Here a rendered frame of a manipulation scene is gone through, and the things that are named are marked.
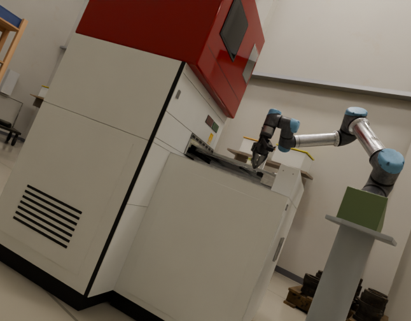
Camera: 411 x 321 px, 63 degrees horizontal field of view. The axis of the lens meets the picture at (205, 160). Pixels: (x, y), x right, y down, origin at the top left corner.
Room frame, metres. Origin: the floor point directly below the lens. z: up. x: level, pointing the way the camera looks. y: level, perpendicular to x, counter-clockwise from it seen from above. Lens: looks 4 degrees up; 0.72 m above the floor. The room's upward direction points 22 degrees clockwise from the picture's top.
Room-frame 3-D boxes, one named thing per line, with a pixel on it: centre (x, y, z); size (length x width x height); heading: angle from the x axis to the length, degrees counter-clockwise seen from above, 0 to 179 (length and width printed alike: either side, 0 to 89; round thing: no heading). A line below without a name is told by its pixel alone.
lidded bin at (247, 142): (4.98, -0.66, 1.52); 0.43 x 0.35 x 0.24; 55
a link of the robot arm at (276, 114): (1.92, -0.27, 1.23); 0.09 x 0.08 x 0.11; 68
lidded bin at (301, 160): (4.65, -1.12, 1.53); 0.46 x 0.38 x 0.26; 55
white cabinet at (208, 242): (2.05, -0.28, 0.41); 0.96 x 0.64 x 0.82; 160
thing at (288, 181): (1.82, -0.48, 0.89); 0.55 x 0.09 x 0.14; 160
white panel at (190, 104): (1.91, 0.12, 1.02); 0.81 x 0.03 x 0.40; 160
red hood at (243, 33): (2.01, 0.41, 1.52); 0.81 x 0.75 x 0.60; 160
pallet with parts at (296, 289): (3.50, -1.87, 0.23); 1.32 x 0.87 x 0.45; 145
